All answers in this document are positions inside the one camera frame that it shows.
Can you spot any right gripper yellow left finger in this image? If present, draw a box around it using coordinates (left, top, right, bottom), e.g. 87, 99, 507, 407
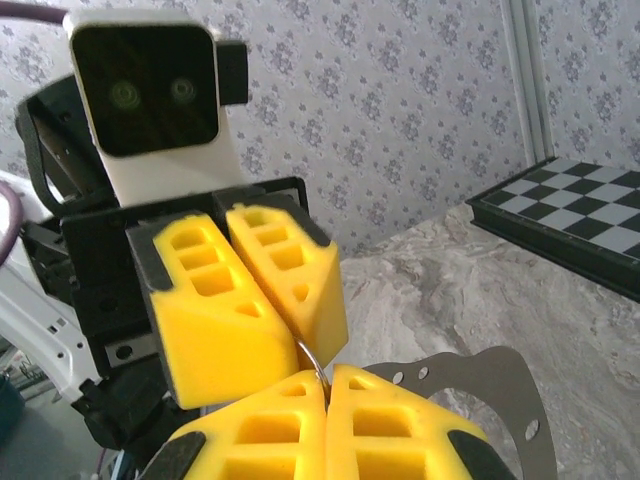
139, 370, 330, 480

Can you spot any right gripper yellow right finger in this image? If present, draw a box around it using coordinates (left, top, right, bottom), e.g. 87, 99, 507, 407
326, 364, 516, 480

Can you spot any metal keyring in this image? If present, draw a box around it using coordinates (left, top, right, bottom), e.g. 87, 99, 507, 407
294, 335, 332, 397

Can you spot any dark teal object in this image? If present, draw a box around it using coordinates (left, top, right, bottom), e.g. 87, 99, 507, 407
0, 377, 27, 444

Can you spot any black grey chessboard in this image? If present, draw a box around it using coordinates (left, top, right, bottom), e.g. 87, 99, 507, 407
464, 156, 640, 304

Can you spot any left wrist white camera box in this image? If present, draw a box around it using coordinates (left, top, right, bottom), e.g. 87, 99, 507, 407
64, 7, 250, 207

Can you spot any aluminium corner post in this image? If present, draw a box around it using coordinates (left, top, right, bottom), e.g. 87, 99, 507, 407
499, 0, 557, 162

